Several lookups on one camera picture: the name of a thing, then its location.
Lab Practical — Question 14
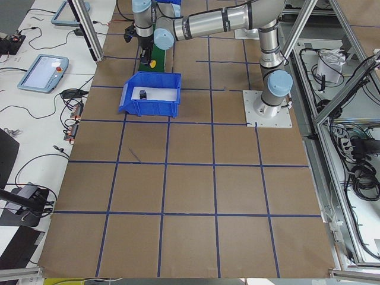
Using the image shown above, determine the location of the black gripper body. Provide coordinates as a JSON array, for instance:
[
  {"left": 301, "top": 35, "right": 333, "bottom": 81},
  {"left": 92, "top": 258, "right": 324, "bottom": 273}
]
[{"left": 138, "top": 35, "right": 152, "bottom": 61}]

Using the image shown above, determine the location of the red push button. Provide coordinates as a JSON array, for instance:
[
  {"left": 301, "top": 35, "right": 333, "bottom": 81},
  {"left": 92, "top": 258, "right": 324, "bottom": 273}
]
[{"left": 139, "top": 90, "right": 147, "bottom": 100}]

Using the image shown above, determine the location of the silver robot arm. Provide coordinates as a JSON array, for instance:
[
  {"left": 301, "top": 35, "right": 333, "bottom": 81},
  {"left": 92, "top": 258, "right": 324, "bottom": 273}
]
[{"left": 124, "top": 1, "right": 293, "bottom": 118}]

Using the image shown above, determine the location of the green conveyor belt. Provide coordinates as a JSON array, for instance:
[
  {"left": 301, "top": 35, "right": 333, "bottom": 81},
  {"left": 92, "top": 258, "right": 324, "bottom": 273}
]
[{"left": 137, "top": 45, "right": 166, "bottom": 72}]

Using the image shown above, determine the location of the white foam pad left bin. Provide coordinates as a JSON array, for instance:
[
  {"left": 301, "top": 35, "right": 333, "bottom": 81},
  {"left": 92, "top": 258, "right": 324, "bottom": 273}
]
[{"left": 131, "top": 87, "right": 178, "bottom": 102}]

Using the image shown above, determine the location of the blue right storage bin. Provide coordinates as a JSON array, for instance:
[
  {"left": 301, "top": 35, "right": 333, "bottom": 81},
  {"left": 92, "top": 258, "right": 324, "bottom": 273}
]
[{"left": 156, "top": 0, "right": 182, "bottom": 5}]

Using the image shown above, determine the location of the blue storage bin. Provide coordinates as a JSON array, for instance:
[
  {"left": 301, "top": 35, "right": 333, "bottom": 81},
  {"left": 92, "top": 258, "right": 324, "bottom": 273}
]
[
  {"left": 156, "top": 0, "right": 182, "bottom": 5},
  {"left": 118, "top": 71, "right": 182, "bottom": 118}
]

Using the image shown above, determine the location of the blue left storage bin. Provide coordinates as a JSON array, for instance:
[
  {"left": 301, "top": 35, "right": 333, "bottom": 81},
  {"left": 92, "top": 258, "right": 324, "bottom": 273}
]
[{"left": 118, "top": 71, "right": 182, "bottom": 118}]

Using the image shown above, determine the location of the far teach pendant tablet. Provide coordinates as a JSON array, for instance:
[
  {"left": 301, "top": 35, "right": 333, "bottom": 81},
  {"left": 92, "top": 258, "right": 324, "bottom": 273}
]
[{"left": 50, "top": 1, "right": 79, "bottom": 27}]

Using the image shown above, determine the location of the teach pendant tablet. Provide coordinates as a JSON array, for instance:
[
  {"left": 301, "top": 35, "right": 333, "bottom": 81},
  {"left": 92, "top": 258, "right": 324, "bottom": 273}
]
[
  {"left": 17, "top": 54, "right": 69, "bottom": 93},
  {"left": 50, "top": 1, "right": 79, "bottom": 27}
]

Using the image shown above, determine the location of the near teach pendant tablet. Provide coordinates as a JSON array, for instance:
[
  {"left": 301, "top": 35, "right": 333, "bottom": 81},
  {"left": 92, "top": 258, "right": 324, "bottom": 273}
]
[{"left": 17, "top": 54, "right": 69, "bottom": 93}]

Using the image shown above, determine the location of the aluminium frame post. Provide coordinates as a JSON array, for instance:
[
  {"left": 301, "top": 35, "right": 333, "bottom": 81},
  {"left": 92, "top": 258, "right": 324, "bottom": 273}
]
[{"left": 68, "top": 0, "right": 104, "bottom": 62}]

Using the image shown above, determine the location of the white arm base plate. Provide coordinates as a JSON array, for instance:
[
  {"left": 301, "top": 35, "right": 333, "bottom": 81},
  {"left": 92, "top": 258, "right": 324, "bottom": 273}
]
[
  {"left": 243, "top": 90, "right": 292, "bottom": 128},
  {"left": 234, "top": 28, "right": 259, "bottom": 40}
]

